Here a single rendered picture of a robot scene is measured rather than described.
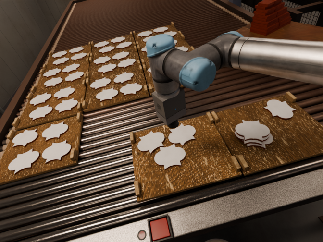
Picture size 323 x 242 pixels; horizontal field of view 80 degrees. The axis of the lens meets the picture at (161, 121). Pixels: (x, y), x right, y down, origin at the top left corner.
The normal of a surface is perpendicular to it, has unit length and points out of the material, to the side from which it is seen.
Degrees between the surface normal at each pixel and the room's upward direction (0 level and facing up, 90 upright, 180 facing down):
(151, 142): 0
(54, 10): 90
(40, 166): 0
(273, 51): 44
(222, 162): 0
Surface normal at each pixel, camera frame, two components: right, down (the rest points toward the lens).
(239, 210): -0.15, -0.69
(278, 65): -0.78, 0.44
